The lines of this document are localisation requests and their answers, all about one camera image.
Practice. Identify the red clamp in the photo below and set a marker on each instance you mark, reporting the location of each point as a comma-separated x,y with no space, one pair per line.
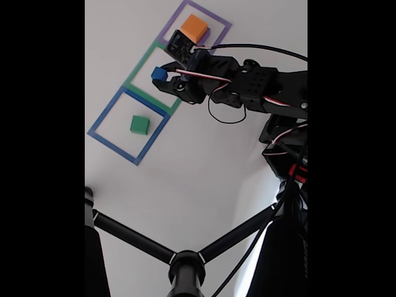
300,178

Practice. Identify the purple block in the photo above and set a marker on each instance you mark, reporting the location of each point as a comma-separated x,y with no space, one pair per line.
207,34

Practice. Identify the camera board with blue mount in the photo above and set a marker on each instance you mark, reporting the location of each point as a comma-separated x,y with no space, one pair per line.
181,48

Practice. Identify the green tape square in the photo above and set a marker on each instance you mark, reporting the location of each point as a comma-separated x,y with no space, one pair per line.
140,65

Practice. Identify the black camera tripod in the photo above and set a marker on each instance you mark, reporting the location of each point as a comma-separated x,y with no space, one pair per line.
185,272

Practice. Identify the orange block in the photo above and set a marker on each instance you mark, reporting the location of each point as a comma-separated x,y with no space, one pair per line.
193,26

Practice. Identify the small blue cube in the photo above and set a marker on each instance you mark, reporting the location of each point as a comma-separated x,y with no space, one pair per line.
159,74

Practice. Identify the purple tape square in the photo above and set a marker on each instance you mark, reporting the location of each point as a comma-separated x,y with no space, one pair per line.
171,21

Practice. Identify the blue tape square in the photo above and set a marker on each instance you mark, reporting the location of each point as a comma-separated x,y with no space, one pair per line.
113,148

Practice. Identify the green block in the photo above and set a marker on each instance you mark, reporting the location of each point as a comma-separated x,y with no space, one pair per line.
139,124

